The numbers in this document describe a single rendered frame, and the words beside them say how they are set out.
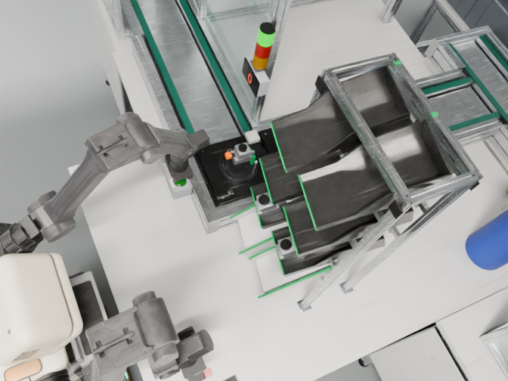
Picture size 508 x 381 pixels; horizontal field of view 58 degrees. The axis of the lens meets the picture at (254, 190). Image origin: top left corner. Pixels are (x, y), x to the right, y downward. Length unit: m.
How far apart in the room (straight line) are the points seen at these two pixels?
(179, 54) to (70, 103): 1.21
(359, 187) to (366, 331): 0.76
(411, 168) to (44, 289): 0.82
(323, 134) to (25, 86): 2.44
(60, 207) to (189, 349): 0.45
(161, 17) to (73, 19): 1.47
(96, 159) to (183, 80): 1.02
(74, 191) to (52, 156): 1.80
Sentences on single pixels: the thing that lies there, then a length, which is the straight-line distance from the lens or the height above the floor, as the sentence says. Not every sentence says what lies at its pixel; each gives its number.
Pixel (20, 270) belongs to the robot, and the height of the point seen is 1.38.
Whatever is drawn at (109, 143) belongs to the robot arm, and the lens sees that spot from 0.97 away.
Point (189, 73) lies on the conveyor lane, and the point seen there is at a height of 0.92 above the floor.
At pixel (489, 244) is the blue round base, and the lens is 1.83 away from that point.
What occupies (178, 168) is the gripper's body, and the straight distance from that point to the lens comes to 1.47.
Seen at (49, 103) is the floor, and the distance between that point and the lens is 3.11.
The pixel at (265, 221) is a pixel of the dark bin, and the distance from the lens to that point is 1.31.
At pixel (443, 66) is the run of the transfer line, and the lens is 2.41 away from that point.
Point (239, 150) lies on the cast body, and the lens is 1.54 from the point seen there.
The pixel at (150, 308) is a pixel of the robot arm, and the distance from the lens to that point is 0.77.
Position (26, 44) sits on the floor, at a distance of 3.46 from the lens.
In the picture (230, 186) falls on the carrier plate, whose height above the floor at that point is 0.97.
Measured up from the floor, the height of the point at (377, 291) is 0.86.
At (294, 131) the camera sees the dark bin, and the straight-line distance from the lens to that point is 1.07.
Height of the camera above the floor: 2.37
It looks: 60 degrees down
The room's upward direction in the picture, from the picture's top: 18 degrees clockwise
